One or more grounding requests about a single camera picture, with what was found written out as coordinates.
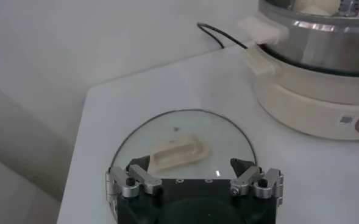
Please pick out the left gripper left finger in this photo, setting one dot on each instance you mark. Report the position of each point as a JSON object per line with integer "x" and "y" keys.
{"x": 136, "y": 179}

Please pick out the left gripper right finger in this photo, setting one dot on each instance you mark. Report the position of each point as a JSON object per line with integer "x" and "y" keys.
{"x": 255, "y": 181}

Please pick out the round glass pot lid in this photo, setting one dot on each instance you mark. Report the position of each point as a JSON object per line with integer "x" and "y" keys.
{"x": 182, "y": 149}

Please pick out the perforated steel steamer basket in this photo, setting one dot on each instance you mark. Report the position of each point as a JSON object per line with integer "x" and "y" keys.
{"x": 325, "y": 39}

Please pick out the cream electric cooker base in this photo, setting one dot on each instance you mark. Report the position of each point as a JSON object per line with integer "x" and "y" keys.
{"x": 310, "y": 100}

